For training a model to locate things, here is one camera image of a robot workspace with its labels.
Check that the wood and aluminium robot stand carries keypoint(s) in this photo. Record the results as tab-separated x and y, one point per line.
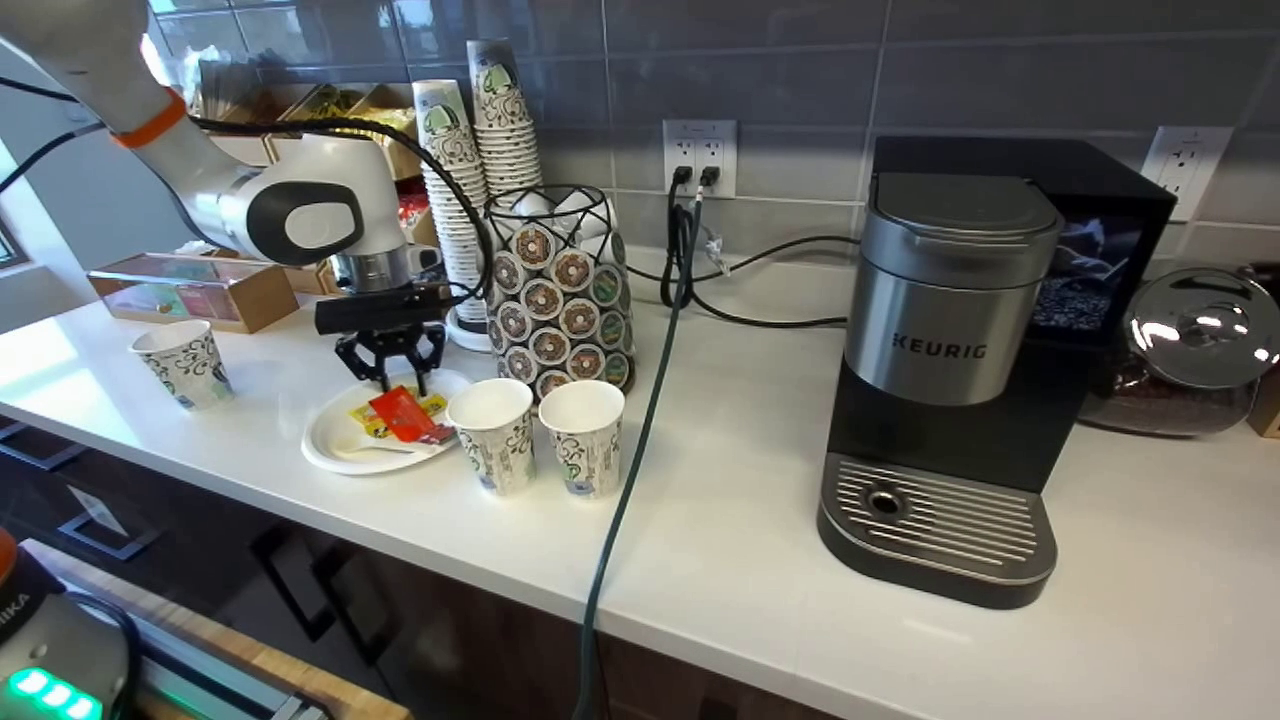
264	669

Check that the yellow sachet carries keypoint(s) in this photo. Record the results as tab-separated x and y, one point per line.
434	400
366	420

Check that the dark base cabinet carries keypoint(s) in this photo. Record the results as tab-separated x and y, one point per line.
443	626

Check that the patterned paper cup holding sachet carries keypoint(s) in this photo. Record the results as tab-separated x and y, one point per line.
185	367

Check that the Keurig coffee machine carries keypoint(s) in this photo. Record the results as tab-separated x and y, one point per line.
932	304

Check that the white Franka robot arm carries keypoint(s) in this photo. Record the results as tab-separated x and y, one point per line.
224	186

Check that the empty patterned paper cup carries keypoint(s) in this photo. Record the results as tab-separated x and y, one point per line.
583	443
499	443

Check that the grey device with green light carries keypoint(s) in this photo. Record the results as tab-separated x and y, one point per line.
54	653

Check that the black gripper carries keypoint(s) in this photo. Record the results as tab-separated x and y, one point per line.
396	275

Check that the white wall power outlet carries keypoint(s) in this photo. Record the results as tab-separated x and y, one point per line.
699	141

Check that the white paper plate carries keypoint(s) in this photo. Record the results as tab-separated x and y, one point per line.
343	448

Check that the glass coffee carafe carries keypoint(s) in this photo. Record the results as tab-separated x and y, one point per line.
1200	333

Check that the stack of white lids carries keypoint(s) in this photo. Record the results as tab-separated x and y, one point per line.
468	333

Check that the wooden tea box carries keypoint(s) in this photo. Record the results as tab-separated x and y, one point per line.
247	303

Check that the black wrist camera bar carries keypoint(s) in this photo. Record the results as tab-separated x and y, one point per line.
381	313

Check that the red sachet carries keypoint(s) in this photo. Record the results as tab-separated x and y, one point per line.
400	418

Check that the tall stack of paper cups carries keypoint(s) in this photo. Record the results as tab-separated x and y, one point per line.
446	160
505	120

